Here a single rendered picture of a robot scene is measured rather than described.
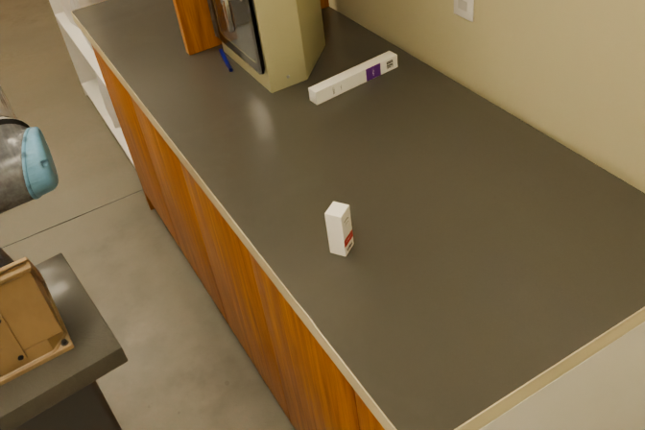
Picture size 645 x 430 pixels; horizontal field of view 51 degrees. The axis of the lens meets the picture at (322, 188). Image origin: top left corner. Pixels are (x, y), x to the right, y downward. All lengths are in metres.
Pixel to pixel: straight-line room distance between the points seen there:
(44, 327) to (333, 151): 0.72
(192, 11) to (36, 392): 1.20
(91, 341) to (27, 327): 0.12
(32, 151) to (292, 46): 0.80
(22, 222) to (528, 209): 2.44
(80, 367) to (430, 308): 0.60
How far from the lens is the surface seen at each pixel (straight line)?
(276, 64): 1.79
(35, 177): 1.25
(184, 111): 1.82
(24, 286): 1.18
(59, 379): 1.26
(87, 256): 2.97
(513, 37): 1.62
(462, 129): 1.61
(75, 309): 1.35
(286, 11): 1.75
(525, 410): 1.17
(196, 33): 2.09
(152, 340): 2.54
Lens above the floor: 1.84
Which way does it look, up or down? 38 degrees down
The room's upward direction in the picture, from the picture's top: 8 degrees counter-clockwise
